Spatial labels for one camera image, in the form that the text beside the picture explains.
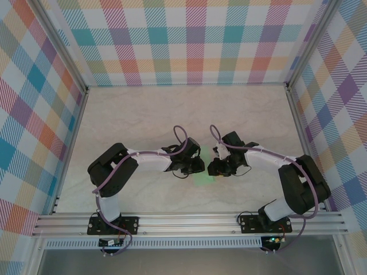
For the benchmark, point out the light green paper sheet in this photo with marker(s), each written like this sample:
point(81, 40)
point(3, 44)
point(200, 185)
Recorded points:
point(205, 179)

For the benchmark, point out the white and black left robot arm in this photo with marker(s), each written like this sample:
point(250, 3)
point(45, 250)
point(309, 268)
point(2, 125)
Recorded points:
point(152, 160)

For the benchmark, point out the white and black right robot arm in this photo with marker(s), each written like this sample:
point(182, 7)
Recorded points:
point(266, 160)

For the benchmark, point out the grey metal panel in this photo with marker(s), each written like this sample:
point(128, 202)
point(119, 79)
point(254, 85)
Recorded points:
point(186, 263)

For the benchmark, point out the aluminium mounting rail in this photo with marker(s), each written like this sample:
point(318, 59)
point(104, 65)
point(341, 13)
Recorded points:
point(186, 224)

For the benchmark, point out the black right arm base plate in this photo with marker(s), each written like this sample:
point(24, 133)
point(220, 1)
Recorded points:
point(249, 224)

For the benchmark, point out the aluminium side rail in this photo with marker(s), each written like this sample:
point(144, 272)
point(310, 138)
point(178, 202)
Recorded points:
point(304, 143)
point(72, 143)

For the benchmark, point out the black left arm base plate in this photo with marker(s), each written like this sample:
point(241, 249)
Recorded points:
point(132, 224)

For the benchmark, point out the aluminium frame post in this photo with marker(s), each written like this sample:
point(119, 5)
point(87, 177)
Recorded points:
point(309, 43)
point(61, 46)
point(35, 257)
point(342, 257)

